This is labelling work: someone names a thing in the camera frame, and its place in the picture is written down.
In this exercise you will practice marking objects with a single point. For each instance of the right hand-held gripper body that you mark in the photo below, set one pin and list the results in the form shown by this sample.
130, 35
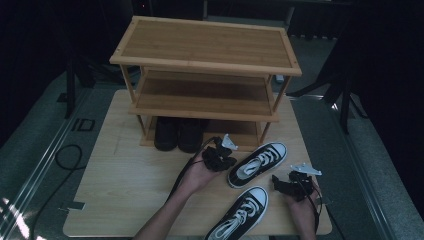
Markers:
301, 185

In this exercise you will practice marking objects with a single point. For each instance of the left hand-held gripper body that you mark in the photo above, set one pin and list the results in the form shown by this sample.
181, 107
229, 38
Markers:
215, 158

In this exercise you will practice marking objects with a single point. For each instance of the black white canvas sneaker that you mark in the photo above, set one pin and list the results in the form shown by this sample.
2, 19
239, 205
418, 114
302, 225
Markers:
258, 163
241, 213

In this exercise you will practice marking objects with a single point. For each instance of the black shoe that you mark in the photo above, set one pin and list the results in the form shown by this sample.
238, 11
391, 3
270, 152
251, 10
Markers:
190, 135
166, 133

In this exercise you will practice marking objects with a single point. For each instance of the wooden shoe rack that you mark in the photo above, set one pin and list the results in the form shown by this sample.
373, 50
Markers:
205, 45

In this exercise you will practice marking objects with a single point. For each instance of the person's right hand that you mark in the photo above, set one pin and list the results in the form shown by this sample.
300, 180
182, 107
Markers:
301, 208

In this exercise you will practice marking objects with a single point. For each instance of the person's left hand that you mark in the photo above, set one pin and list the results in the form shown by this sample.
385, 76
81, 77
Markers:
196, 178

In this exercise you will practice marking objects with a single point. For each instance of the black tripod stand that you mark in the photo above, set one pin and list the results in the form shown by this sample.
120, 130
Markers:
345, 110

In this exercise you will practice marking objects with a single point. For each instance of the small white object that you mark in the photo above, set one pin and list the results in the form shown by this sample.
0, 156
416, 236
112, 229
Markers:
279, 79

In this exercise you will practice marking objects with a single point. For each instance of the black metal stand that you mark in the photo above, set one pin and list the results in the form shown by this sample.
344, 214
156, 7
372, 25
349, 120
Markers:
70, 90

